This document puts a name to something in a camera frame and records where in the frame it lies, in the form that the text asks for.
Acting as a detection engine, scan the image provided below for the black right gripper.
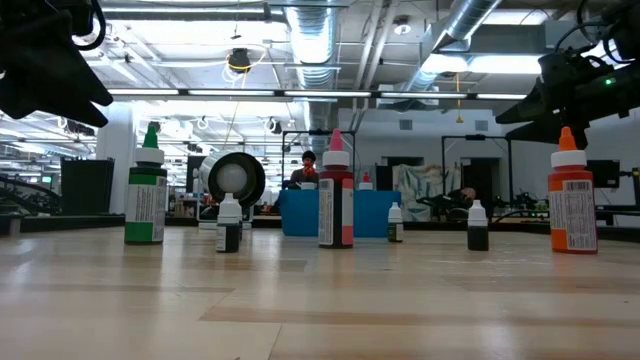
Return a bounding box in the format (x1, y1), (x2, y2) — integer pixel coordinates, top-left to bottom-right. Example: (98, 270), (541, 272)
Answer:
(495, 49), (621, 150)

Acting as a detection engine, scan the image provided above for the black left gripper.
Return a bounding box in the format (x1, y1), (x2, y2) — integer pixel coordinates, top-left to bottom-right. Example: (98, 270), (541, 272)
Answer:
(0, 0), (114, 128)

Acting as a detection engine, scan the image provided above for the large orange food coloring bottle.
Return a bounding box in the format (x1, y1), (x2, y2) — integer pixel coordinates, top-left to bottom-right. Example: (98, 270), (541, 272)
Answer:
(547, 126), (599, 255)

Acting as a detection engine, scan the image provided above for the small dark white-capped bottle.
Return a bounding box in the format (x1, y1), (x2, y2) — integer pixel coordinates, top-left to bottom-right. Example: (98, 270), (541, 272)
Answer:
(215, 192), (244, 254)
(467, 199), (490, 252)
(387, 201), (404, 244)

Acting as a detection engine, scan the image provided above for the large green food coloring bottle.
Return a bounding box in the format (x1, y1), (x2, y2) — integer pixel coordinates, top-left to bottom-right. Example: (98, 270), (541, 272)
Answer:
(124, 122), (169, 246)

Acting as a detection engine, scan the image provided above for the large pink food coloring bottle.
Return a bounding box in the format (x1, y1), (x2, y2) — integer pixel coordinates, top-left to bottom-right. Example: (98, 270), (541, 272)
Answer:
(318, 128), (355, 250)

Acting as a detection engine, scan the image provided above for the blue plastic bin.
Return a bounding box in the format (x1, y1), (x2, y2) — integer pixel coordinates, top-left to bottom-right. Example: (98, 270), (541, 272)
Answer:
(278, 188), (402, 238)

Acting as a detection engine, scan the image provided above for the black monitor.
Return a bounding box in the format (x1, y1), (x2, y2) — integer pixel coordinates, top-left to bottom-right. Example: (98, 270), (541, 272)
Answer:
(596, 159), (621, 190)

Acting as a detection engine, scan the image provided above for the white column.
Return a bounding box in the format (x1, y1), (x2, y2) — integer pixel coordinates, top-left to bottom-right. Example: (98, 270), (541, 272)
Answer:
(95, 102), (139, 215)

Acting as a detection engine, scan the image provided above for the person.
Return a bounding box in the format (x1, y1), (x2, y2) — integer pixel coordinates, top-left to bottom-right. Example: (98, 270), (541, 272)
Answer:
(288, 149), (321, 191)
(447, 186), (479, 221)

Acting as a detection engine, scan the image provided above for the background black desk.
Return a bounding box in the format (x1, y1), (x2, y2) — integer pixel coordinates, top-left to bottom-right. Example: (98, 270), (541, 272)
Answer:
(597, 203), (640, 226)

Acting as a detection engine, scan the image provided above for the black cabinet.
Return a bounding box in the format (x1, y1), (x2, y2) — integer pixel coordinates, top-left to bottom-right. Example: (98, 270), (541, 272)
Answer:
(60, 157), (116, 216)

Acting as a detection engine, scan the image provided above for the long ceiling light bar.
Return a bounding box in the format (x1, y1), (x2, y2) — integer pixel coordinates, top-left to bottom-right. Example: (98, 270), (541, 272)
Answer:
(107, 88), (529, 101)

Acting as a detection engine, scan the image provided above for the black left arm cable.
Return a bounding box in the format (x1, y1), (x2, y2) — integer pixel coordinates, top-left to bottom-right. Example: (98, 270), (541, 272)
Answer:
(74, 0), (107, 51)

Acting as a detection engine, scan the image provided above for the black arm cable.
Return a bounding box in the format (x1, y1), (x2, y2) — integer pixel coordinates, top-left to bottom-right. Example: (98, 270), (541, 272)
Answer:
(552, 0), (640, 64)
(74, 0), (107, 51)

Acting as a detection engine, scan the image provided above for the black metal frame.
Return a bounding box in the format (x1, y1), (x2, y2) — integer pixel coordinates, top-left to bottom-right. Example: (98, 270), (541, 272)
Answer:
(441, 133), (513, 211)
(281, 129), (357, 191)

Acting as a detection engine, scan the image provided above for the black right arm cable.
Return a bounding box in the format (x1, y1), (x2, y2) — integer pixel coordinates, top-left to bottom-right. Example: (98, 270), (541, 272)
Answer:
(552, 0), (640, 64)

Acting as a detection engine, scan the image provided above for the yellow hanging cord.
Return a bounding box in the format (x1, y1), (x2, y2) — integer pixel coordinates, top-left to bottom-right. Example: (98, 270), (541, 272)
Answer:
(453, 72), (465, 125)

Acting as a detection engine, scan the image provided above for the silver slanted ventilation duct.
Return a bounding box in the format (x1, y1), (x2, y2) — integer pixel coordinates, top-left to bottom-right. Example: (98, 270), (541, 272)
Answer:
(399, 0), (504, 94)

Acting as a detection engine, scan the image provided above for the black table edge rail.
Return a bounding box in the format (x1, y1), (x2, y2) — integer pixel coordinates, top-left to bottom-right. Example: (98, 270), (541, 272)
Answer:
(0, 212), (640, 245)

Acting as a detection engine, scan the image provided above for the black ceiling device yellow cable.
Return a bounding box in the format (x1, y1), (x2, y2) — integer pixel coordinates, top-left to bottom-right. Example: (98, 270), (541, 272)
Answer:
(227, 47), (253, 75)

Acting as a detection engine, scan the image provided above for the silver ribbed ventilation duct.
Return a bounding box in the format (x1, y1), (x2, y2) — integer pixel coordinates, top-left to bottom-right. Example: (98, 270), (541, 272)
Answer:
(284, 0), (341, 151)

